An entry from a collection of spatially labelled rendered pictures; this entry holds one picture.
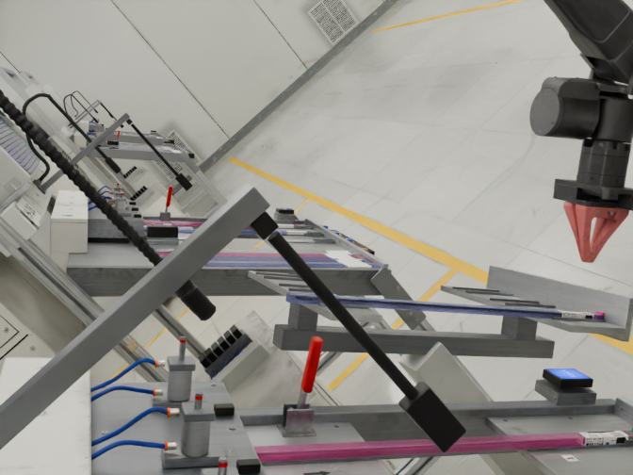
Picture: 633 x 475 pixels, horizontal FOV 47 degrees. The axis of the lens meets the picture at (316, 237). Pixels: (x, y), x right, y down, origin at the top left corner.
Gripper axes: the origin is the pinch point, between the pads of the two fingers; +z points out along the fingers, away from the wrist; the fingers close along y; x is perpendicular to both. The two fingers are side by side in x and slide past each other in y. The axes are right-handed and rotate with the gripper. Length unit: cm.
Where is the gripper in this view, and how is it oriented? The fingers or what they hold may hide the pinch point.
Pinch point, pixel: (588, 255)
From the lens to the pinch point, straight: 98.5
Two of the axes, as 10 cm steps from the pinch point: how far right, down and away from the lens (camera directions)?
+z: -1.0, 9.8, 1.7
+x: 9.5, 0.4, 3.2
